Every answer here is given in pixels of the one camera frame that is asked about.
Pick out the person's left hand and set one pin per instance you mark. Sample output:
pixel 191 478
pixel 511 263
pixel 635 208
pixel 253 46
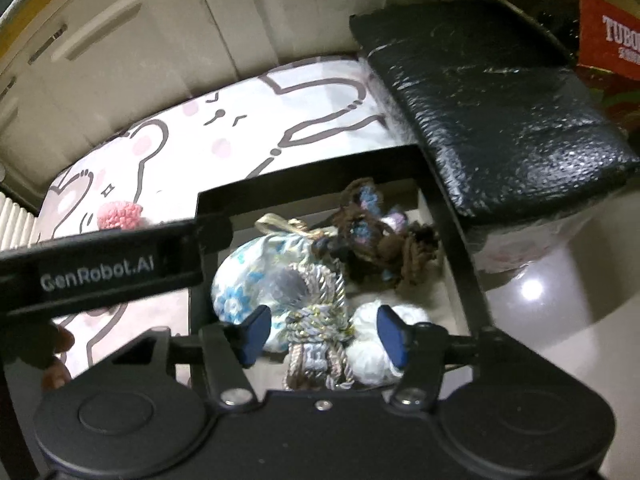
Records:
pixel 62 342

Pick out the black padded cushion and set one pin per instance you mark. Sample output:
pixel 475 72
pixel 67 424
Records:
pixel 500 110

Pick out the cream cabinet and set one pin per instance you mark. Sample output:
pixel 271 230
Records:
pixel 150 85

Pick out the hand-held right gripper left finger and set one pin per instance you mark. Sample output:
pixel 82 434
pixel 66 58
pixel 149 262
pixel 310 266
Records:
pixel 255 335

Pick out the red cardboard carton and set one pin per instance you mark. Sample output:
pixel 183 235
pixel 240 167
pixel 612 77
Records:
pixel 610 35

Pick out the pink crochet doll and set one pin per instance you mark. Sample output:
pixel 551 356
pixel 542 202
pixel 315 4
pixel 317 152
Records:
pixel 120 216

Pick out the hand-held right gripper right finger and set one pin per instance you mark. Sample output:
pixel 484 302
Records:
pixel 392 335

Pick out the printed bear blanket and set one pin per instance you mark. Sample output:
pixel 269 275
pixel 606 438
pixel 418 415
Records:
pixel 225 150

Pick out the black cardboard box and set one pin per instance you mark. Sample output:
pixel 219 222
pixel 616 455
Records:
pixel 325 180

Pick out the dark crochet flower pouch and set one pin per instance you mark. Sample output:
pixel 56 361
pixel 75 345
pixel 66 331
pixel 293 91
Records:
pixel 380 255

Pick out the white crochet yarn toy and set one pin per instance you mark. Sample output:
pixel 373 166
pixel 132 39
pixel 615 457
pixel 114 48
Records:
pixel 362 355

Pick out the white ribbed suitcase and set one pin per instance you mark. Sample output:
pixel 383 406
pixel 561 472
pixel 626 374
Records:
pixel 15 225

